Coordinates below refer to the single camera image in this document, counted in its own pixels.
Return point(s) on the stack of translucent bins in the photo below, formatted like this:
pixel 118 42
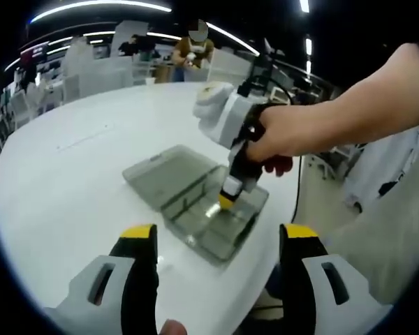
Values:
pixel 101 76

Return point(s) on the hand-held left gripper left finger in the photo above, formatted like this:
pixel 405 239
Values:
pixel 139 296

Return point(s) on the person's left hand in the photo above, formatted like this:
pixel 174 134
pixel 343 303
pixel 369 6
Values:
pixel 174 328

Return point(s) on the operator in white shirt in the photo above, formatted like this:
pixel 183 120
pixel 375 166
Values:
pixel 387 244

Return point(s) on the white stool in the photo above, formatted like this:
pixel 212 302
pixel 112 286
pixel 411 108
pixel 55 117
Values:
pixel 331 160

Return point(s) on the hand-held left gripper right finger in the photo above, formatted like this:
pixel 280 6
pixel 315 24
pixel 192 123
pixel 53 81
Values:
pixel 297 296

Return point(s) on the grey transparent guide fixture box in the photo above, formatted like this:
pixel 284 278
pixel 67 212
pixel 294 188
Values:
pixel 153 174

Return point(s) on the person's right hand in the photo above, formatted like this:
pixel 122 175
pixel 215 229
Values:
pixel 290 132

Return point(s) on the small black clip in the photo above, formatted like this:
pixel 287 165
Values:
pixel 388 188

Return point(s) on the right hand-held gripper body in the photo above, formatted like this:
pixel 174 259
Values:
pixel 230 118

